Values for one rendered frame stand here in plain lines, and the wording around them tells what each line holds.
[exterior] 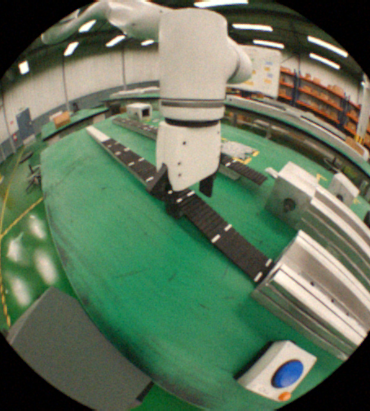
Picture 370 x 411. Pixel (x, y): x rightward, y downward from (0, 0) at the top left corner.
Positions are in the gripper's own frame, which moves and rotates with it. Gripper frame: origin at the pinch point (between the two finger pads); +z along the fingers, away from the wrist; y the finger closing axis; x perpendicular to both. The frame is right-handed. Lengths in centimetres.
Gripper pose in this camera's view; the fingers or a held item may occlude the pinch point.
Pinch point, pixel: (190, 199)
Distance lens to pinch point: 30.6
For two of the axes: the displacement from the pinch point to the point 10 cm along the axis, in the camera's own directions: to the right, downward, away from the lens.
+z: 0.0, 7.1, 7.1
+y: -7.5, 4.7, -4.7
